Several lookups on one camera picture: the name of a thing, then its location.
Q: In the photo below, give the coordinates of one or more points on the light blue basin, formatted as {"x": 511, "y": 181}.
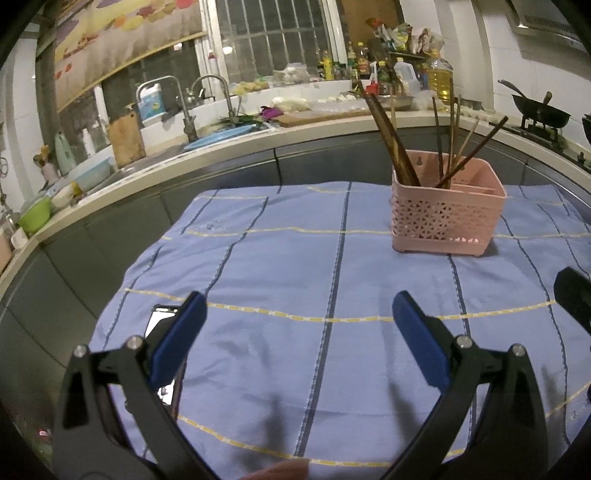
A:
{"x": 92, "y": 173}

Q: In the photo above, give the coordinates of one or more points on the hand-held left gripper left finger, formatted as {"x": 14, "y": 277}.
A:
{"x": 178, "y": 337}

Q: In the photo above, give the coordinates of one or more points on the white plastic jug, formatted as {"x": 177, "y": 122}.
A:
{"x": 405, "y": 78}

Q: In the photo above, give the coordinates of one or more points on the large yellow oil bottle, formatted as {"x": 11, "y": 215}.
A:
{"x": 438, "y": 78}

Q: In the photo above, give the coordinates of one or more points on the wooden cutting board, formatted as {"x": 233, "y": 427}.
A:
{"x": 127, "y": 141}

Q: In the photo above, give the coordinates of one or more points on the purple vegetable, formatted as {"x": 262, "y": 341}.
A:
{"x": 270, "y": 113}

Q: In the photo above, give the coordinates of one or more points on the printed window blind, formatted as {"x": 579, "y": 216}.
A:
{"x": 120, "y": 41}

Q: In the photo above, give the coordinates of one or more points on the tall steel faucet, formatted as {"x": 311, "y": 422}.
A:
{"x": 184, "y": 110}

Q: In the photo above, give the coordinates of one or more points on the barred window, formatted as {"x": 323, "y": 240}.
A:
{"x": 272, "y": 37}

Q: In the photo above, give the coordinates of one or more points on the long dark chopstick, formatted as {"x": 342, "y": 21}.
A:
{"x": 480, "y": 143}

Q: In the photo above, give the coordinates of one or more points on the black wok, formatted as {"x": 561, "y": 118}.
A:
{"x": 540, "y": 113}

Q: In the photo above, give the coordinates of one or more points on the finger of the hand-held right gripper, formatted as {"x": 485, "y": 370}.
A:
{"x": 575, "y": 295}

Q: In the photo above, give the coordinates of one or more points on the thin dark chopstick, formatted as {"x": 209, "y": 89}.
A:
{"x": 437, "y": 143}

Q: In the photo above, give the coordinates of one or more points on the thin light wooden chopstick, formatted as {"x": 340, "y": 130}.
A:
{"x": 395, "y": 122}

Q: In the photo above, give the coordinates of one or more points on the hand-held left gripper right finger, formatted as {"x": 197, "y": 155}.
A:
{"x": 420, "y": 341}

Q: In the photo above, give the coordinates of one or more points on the white bowl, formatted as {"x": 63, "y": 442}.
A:
{"x": 63, "y": 196}

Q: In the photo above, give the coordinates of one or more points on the flat wooden chopping board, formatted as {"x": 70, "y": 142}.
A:
{"x": 323, "y": 117}

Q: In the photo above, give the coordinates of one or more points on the kitchen counter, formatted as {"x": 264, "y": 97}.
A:
{"x": 207, "y": 152}

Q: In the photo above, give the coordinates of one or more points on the steel mixing bowl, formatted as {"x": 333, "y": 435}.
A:
{"x": 397, "y": 101}

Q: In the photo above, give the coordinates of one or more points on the steel range hood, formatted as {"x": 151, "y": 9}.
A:
{"x": 549, "y": 23}

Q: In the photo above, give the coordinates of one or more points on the pale green bottle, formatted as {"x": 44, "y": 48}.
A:
{"x": 64, "y": 154}

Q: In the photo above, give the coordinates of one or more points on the black smartphone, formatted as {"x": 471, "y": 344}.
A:
{"x": 157, "y": 318}

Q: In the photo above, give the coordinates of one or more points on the curved steel faucet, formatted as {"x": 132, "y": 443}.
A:
{"x": 226, "y": 99}

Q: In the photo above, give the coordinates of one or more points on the white detergent jug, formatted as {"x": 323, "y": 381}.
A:
{"x": 151, "y": 104}

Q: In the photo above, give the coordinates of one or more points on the gas stove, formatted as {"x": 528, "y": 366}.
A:
{"x": 554, "y": 136}

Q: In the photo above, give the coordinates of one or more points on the blue plastic tray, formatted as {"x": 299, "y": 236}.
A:
{"x": 221, "y": 136}

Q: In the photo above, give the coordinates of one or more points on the blue striped tablecloth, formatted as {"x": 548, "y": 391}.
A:
{"x": 277, "y": 258}

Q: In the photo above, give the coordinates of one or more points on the green plastic bowl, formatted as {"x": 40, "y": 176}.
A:
{"x": 34, "y": 214}

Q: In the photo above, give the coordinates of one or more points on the small yellow bottle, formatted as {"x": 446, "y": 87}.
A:
{"x": 327, "y": 67}

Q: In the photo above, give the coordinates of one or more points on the pink plastic utensil basket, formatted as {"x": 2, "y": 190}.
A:
{"x": 443, "y": 217}

